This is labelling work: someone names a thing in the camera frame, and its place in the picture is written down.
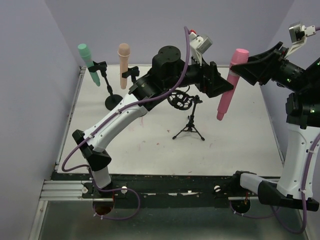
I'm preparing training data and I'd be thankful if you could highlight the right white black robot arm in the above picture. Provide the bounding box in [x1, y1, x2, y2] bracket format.
[230, 41, 320, 212]

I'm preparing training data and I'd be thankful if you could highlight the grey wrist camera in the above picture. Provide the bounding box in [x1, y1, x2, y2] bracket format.
[190, 35, 213, 55]
[285, 22, 320, 58]

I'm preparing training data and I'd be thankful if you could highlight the peach toy microphone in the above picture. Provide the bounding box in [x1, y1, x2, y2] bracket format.
[117, 43, 131, 90]

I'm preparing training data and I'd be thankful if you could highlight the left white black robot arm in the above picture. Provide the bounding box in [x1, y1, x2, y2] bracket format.
[72, 45, 234, 189]

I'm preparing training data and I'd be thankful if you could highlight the black tripod ring stand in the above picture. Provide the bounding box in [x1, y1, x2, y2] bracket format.
[167, 87, 205, 141]

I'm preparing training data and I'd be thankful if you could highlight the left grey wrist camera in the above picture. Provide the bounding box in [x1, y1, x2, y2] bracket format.
[190, 35, 213, 55]

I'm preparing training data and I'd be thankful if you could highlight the green toy microphone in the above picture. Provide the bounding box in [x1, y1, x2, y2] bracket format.
[77, 43, 101, 87]

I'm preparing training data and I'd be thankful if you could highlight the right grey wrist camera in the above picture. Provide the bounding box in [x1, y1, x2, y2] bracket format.
[285, 22, 320, 58]

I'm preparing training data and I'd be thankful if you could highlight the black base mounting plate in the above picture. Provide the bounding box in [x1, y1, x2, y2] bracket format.
[51, 172, 257, 209]

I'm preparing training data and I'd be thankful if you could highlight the pink toy microphone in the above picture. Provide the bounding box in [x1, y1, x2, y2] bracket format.
[216, 48, 249, 121]

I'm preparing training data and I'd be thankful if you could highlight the black round-base clip stand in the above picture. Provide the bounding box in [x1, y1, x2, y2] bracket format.
[88, 61, 123, 111]

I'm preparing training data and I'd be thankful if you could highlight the left aluminium rail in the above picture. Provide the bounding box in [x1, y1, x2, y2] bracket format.
[39, 180, 83, 201]

